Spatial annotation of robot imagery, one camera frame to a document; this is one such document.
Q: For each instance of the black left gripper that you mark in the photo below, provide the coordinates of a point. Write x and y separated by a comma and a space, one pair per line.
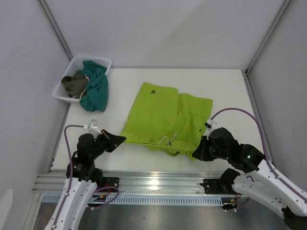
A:
112, 141

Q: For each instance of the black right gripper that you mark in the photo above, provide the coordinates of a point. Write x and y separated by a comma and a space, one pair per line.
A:
201, 153

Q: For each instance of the lime green shorts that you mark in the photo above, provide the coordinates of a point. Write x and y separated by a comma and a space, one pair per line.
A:
162, 118

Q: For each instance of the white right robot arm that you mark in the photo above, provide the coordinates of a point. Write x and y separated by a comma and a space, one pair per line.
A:
250, 175

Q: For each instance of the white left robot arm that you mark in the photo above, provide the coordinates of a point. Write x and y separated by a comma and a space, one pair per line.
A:
83, 179

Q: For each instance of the teal shorts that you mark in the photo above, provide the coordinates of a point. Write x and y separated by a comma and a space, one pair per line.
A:
97, 88

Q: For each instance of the olive brown shorts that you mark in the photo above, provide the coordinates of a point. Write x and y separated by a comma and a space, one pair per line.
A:
75, 85

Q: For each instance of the white plastic basket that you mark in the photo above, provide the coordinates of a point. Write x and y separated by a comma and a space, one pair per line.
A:
76, 64

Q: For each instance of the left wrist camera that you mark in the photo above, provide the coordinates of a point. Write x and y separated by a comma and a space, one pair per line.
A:
92, 128

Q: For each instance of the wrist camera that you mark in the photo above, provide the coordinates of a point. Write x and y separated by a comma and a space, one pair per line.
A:
210, 124
92, 128

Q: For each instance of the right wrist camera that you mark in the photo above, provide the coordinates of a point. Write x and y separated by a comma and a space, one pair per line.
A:
210, 124

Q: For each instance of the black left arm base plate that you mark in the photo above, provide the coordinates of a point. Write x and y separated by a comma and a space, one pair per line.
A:
111, 182

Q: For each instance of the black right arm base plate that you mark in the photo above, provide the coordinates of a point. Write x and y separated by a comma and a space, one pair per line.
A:
217, 187

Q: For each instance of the aluminium mounting rail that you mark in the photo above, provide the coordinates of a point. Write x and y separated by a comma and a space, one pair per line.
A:
138, 183

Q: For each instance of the slotted grey cable duct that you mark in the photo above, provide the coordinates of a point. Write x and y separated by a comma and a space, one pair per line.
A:
159, 200

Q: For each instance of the right aluminium corner post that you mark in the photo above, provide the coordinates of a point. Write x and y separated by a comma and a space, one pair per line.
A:
269, 34

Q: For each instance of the aluminium corner post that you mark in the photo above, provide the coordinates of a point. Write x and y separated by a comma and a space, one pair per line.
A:
55, 27
269, 34

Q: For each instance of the left aluminium corner post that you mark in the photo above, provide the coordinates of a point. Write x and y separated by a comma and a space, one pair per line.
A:
55, 27

